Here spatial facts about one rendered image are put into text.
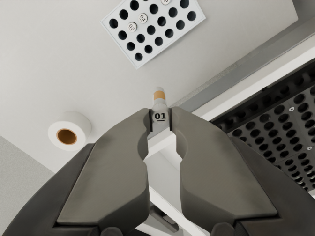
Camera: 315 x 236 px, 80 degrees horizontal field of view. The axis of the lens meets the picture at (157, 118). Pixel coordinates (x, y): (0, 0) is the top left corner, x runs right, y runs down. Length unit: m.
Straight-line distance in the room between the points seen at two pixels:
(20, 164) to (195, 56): 1.65
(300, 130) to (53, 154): 0.46
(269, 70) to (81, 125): 0.31
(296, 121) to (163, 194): 0.19
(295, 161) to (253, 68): 0.14
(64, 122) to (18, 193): 1.75
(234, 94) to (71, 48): 0.27
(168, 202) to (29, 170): 1.62
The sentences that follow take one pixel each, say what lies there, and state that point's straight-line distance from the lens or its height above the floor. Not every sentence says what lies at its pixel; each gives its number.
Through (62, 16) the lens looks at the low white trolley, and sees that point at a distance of 0.36.
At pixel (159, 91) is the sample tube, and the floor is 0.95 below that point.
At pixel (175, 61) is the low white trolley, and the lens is 0.35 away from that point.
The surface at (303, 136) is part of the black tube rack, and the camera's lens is 0.31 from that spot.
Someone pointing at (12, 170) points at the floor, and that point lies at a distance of 1.91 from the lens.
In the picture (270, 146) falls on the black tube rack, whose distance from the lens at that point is 0.29.
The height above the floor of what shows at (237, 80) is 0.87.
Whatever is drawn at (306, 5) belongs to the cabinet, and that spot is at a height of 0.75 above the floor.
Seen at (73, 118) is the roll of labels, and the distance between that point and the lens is 0.39.
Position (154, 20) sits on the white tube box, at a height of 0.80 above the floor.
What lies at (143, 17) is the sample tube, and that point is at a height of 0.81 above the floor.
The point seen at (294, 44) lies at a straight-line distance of 0.28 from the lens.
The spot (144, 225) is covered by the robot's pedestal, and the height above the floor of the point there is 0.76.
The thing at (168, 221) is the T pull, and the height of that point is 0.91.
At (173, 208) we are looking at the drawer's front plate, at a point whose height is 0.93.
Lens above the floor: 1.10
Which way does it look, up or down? 60 degrees down
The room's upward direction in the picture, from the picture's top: 179 degrees clockwise
